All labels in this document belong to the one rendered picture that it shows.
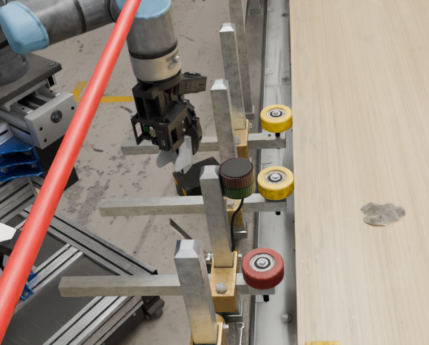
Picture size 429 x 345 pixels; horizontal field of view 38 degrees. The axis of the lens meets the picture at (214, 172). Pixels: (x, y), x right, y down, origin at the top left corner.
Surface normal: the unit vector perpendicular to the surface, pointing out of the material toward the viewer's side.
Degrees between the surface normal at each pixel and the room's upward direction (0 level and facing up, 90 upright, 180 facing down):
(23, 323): 0
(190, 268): 90
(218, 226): 90
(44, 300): 0
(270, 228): 0
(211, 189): 90
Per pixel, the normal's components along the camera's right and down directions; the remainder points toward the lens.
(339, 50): -0.12, -0.77
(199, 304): -0.08, 0.64
